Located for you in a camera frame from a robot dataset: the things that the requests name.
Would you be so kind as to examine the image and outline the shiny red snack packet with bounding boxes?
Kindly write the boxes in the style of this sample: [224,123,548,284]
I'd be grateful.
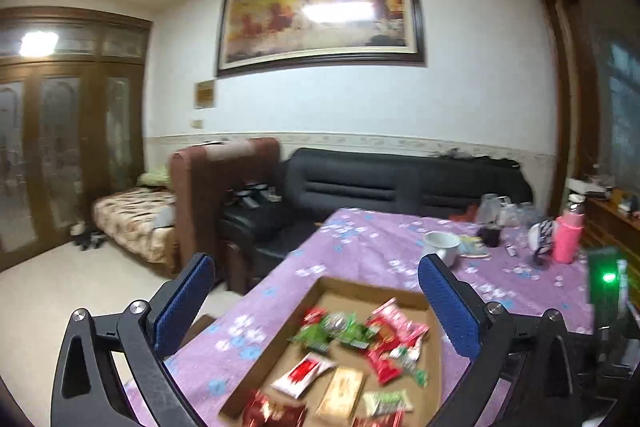
[242,389,307,427]

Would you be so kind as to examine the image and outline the framed painting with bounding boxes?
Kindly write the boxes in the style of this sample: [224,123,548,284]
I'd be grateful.
[215,0,428,78]

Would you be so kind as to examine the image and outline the wooden wardrobe with glass doors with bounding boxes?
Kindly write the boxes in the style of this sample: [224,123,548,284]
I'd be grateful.
[0,7,153,275]

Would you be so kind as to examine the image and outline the wooden cabinet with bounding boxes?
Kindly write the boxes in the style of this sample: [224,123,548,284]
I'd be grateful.
[565,179,640,308]

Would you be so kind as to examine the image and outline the small red snack packet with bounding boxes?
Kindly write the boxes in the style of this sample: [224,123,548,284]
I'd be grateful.
[367,342,404,383]

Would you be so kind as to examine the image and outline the clear plastic bag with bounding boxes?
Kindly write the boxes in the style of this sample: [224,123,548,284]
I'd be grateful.
[477,193,505,225]

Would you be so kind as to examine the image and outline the black leather sofa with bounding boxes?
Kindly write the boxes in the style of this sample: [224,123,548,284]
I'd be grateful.
[217,147,533,295]

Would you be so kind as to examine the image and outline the tan snack packet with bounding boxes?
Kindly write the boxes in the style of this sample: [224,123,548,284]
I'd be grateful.
[316,365,367,419]

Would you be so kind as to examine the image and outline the yellow wall plaque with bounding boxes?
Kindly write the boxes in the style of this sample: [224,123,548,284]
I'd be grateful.
[194,79,217,109]

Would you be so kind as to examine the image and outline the brown armchair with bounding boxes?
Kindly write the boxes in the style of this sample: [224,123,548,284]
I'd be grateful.
[167,138,281,278]

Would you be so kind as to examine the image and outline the bed with leaf-patterned cover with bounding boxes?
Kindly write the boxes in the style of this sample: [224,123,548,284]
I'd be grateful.
[92,186,181,265]

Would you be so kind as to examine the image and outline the purple floral tablecloth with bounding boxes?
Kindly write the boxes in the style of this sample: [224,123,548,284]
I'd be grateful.
[122,207,601,427]

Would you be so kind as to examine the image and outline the wooden door frame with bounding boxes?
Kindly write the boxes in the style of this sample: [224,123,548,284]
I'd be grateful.
[527,0,618,228]

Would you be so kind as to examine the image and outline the white cup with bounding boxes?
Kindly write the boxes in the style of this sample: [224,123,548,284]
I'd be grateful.
[423,231,462,269]

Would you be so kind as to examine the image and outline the dark mug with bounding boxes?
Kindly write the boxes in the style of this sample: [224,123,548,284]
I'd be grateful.
[477,222,502,249]

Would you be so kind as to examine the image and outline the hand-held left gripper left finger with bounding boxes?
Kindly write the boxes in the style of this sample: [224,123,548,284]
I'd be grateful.
[50,252,217,427]

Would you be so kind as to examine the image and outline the white red snack packet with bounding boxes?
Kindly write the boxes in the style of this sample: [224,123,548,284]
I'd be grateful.
[271,352,337,399]

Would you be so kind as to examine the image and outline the green pillow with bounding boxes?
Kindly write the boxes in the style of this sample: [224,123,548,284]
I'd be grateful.
[136,166,171,188]

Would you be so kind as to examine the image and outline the cardboard box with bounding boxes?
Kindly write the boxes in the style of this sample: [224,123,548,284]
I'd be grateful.
[220,276,443,427]

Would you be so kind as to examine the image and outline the long red snack packet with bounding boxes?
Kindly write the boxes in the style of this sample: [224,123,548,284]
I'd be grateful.
[369,298,431,349]

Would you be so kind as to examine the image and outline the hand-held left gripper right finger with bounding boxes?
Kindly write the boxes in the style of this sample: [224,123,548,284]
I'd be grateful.
[417,253,593,427]

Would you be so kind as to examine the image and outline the green white snack packet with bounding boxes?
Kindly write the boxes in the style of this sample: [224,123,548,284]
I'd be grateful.
[362,388,415,418]

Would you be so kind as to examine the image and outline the pink plastic container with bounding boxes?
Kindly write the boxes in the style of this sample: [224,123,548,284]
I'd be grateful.
[552,206,586,264]

